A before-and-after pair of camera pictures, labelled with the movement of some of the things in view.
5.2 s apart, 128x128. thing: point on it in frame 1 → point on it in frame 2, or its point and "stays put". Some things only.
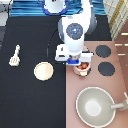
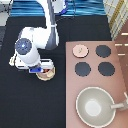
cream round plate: x=43 y=71 stays put
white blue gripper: x=74 y=59 → x=44 y=64
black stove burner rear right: x=103 y=51 stays put
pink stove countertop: x=105 y=73 stays put
